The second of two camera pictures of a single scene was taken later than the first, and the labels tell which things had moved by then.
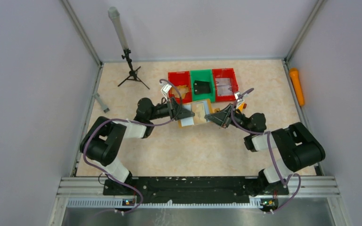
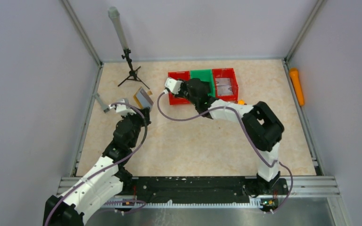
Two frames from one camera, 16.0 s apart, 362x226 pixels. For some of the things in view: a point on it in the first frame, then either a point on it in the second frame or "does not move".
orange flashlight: (294, 77) does not move
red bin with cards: (226, 84) does not move
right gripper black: (229, 114) → (181, 88)
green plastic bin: (202, 85) does not move
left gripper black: (173, 108) → (145, 113)
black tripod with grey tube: (114, 13) does not move
